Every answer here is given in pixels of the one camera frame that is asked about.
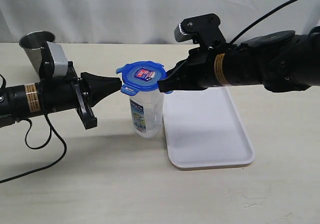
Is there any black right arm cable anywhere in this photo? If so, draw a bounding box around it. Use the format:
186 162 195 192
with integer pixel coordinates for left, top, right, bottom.
228 0 320 45

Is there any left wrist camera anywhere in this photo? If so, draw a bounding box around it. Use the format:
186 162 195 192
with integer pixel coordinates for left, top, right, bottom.
38 41 68 80

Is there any white backdrop curtain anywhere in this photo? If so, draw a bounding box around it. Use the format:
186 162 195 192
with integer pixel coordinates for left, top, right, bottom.
0 0 320 46

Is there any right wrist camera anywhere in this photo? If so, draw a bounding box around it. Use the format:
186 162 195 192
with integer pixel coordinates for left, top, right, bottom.
174 13 226 48

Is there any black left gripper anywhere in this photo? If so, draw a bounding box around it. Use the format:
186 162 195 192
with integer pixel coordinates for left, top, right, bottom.
65 61 122 130

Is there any stainless steel cup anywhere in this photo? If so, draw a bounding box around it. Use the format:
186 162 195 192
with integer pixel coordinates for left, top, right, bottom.
18 30 56 75

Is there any white rectangular plastic tray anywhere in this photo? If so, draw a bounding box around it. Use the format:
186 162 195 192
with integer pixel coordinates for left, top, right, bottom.
163 87 255 170

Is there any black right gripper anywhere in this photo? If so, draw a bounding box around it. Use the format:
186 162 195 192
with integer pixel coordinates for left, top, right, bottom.
157 47 218 93

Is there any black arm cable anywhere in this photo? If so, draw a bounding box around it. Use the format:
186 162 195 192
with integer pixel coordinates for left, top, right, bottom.
228 0 320 45
0 73 68 184

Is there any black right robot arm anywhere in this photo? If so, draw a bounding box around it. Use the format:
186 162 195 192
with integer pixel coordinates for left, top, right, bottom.
158 26 320 93

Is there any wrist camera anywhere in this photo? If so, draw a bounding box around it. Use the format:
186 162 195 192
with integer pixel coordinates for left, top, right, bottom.
38 41 68 80
174 13 226 48

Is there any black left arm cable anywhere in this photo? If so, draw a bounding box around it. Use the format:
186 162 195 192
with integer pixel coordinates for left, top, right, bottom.
0 73 68 184

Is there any blue plastic lid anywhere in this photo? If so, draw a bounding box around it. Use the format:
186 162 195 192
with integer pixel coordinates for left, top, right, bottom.
115 60 168 97

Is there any clear plastic container with label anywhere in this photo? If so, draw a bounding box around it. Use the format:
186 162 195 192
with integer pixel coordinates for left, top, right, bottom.
129 89 164 139

